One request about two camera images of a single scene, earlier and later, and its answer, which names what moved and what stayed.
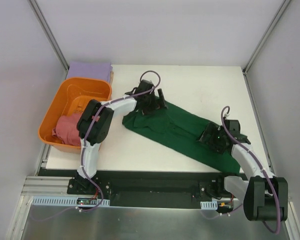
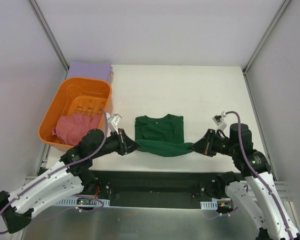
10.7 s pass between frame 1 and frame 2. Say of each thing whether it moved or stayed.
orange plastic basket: stayed
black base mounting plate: stayed
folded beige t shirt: stayed
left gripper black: moved
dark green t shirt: moved
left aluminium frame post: stayed
